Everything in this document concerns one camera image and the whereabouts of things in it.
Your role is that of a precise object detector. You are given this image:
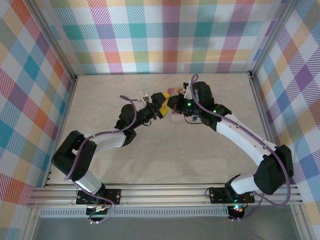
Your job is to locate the pink decorated tin box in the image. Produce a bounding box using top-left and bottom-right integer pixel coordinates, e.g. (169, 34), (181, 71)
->
(165, 86), (202, 125)

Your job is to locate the grey metal panel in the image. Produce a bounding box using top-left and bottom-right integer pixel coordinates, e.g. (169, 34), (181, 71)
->
(32, 216), (305, 240)

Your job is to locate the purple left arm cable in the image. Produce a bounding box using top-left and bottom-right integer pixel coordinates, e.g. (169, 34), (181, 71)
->
(64, 94), (151, 225)

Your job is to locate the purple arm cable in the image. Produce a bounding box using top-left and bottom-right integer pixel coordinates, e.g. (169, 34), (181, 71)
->
(64, 94), (151, 225)
(188, 73), (295, 223)

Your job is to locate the aluminium side rail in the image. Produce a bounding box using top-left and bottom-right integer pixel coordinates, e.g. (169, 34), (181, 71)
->
(248, 72), (281, 153)
(43, 74), (80, 188)

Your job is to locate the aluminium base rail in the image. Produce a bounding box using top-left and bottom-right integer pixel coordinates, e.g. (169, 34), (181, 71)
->
(27, 183), (305, 208)

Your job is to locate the aluminium frame post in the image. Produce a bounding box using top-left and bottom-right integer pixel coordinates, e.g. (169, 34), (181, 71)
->
(248, 0), (301, 78)
(26, 0), (78, 80)

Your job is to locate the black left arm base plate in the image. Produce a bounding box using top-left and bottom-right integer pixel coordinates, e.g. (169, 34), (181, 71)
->
(75, 188), (122, 206)

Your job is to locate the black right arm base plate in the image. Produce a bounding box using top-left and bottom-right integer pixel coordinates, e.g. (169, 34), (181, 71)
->
(209, 186), (255, 204)

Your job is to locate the grey slotted cable duct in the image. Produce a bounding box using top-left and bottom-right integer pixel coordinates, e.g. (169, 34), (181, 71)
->
(39, 207), (230, 218)

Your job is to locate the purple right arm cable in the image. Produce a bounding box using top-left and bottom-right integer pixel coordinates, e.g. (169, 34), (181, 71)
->
(188, 73), (295, 223)

